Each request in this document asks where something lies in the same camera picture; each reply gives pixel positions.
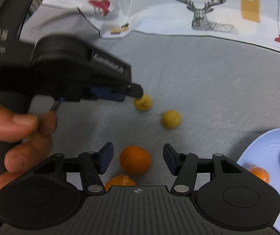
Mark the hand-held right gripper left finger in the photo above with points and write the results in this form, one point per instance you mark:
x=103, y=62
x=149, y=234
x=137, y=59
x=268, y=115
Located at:
x=105, y=158

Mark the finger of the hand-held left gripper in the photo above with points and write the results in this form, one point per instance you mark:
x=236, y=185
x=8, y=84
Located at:
x=108, y=94

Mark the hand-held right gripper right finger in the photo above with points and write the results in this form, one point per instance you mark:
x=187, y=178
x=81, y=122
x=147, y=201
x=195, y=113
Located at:
x=170, y=159

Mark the small orange mandarin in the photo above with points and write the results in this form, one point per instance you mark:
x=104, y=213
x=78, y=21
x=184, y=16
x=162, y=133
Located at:
x=259, y=174
x=120, y=182
x=135, y=160

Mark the small yellow-green fruit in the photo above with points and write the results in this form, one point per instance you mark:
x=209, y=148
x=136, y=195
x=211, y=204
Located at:
x=143, y=103
x=170, y=119

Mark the blue round plate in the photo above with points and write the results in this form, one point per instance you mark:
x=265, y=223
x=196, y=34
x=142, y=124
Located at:
x=269, y=146

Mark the white printed deer cloth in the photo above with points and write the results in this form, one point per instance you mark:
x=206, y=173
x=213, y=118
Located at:
x=154, y=9

